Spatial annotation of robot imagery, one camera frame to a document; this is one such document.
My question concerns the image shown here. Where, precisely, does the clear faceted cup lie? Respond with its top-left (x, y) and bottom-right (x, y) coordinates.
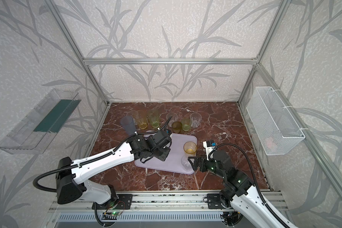
top-left (166, 112), bottom-right (178, 127)

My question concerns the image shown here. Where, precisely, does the tall yellow plastic cup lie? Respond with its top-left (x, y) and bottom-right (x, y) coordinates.
top-left (135, 110), bottom-right (148, 130)

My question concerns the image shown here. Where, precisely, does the clear cup behind blue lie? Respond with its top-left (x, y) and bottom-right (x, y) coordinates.
top-left (127, 110), bottom-right (138, 118)

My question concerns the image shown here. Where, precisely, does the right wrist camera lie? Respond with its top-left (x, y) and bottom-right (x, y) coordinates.
top-left (203, 140), bottom-right (216, 161)

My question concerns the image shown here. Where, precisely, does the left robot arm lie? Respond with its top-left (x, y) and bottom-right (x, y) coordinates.
top-left (33, 129), bottom-right (172, 205)

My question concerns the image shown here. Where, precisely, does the small green cup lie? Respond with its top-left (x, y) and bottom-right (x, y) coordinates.
top-left (181, 118), bottom-right (192, 132)

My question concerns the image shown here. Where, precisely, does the small yellow cup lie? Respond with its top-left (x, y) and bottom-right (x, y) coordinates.
top-left (183, 141), bottom-right (197, 156)

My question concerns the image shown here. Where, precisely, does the brown textured cup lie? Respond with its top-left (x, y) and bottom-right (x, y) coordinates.
top-left (153, 149), bottom-right (165, 161)
top-left (172, 121), bottom-right (182, 134)

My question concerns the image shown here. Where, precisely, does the lavender plastic tray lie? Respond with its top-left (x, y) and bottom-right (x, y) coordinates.
top-left (135, 133), bottom-right (197, 175)

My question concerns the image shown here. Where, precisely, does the small clear faceted glass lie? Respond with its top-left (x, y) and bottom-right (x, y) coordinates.
top-left (180, 154), bottom-right (193, 172)

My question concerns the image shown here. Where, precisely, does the white wire basket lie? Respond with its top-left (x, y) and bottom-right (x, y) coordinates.
top-left (247, 86), bottom-right (306, 155)

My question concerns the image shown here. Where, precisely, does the tall green plastic cup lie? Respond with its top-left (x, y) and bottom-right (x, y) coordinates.
top-left (147, 108), bottom-right (160, 128)

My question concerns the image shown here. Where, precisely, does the tall blue frosted cup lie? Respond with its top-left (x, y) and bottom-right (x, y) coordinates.
top-left (120, 116), bottom-right (136, 135)

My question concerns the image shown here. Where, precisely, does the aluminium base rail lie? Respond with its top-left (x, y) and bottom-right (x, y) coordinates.
top-left (48, 190), bottom-right (289, 213)

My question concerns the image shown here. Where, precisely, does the clear plastic wall bin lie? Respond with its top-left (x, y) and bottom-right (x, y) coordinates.
top-left (0, 89), bottom-right (81, 154)

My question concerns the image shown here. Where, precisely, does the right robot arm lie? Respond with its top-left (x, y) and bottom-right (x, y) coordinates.
top-left (188, 141), bottom-right (296, 228)

